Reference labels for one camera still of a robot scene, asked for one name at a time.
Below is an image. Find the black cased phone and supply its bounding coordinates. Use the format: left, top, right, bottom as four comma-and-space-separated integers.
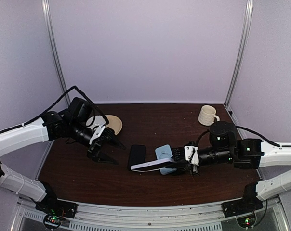
127, 144, 146, 171

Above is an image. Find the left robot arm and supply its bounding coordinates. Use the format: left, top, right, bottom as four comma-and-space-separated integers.
0, 97, 125, 214

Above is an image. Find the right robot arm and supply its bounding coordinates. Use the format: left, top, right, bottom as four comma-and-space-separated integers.
166, 121, 291, 213

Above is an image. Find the light blue cased phone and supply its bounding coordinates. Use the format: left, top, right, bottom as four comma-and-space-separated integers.
155, 144, 176, 175

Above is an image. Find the beige saucer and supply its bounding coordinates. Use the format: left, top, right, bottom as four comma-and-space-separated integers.
86, 114, 123, 135

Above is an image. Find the cream ribbed mug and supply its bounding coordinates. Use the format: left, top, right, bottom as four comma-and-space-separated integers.
198, 105, 220, 126

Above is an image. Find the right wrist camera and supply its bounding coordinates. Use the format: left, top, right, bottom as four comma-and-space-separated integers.
184, 145, 199, 166

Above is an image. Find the aluminium front rail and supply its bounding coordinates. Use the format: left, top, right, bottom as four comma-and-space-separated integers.
15, 196, 288, 231

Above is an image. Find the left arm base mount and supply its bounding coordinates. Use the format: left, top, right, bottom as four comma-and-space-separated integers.
33, 182, 78, 230

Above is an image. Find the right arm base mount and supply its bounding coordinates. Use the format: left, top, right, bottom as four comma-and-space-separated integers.
221, 182, 268, 230

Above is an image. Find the left aluminium post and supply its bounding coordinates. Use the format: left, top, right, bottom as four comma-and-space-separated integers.
41, 0, 67, 93

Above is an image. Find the aluminium post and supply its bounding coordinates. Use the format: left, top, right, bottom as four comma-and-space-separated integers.
224, 0, 254, 108
41, 0, 67, 93

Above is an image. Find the right aluminium post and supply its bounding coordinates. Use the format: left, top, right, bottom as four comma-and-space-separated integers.
224, 0, 254, 108

